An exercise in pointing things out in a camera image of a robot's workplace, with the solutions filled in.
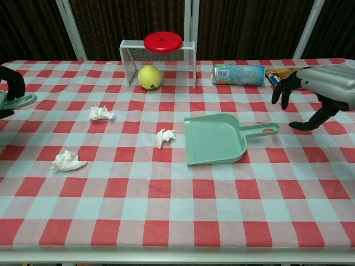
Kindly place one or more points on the blue printed drink can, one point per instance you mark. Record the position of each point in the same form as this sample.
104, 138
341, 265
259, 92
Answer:
238, 74

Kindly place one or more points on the green plastic dustpan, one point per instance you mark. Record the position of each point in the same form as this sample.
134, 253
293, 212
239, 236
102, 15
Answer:
210, 138

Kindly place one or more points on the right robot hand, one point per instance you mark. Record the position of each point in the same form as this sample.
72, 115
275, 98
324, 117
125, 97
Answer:
330, 83

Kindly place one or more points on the yellow tennis ball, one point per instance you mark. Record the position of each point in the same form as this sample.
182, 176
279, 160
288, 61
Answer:
149, 77

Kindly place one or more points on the red round plastic disc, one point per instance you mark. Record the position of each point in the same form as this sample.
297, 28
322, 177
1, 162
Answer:
162, 41

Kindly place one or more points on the white tissue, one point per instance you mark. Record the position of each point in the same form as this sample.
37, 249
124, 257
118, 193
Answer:
100, 113
66, 162
164, 137

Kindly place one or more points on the red white checkered tablecloth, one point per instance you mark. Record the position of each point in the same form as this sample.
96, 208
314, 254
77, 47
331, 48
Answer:
177, 194

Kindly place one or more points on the white metal frame post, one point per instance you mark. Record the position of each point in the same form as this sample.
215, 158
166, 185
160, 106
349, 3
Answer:
72, 30
308, 30
192, 19

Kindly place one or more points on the orange printed snack packet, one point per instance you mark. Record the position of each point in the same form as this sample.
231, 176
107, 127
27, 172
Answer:
280, 73

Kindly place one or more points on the green hand broom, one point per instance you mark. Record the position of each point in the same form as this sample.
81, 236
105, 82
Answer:
23, 101

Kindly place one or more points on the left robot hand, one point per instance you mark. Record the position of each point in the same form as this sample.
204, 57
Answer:
17, 83

